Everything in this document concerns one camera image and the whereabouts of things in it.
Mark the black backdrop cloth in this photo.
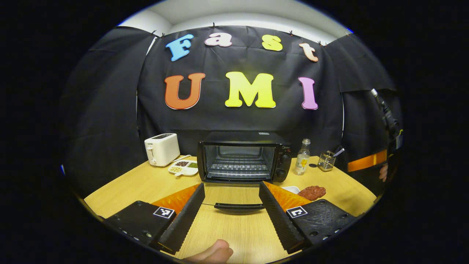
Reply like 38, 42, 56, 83
60, 26, 403, 198

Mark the clear glass bottle yellow label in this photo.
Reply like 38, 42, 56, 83
295, 139, 311, 176

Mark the metal oven rack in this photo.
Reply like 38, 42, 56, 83
207, 163, 272, 177

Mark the white divided seasoning dish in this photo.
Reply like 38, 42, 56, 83
168, 158, 199, 177

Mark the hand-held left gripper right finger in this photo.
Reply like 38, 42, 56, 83
259, 181, 358, 254

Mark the metal mesh utensil holder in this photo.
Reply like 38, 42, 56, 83
317, 150, 336, 172

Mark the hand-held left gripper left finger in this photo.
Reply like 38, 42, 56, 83
104, 183, 206, 255

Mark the red meat steak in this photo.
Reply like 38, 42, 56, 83
298, 186, 326, 201

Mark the white toaster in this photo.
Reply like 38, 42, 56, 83
144, 133, 180, 167

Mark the black electric oven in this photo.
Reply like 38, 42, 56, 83
197, 131, 292, 215

